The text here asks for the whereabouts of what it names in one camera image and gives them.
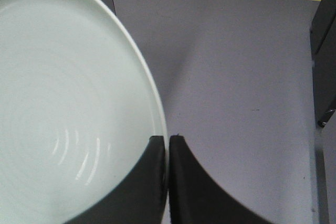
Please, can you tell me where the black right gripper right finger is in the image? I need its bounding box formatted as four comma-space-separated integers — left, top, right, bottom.
169, 135, 269, 223

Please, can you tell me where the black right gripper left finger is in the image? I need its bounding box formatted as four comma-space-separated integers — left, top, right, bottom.
68, 136, 166, 223

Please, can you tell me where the light green round plate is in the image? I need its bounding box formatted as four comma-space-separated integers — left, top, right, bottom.
1, 0, 166, 223

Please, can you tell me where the dark tall cabinet column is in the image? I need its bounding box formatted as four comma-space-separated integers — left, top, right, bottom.
310, 0, 335, 128

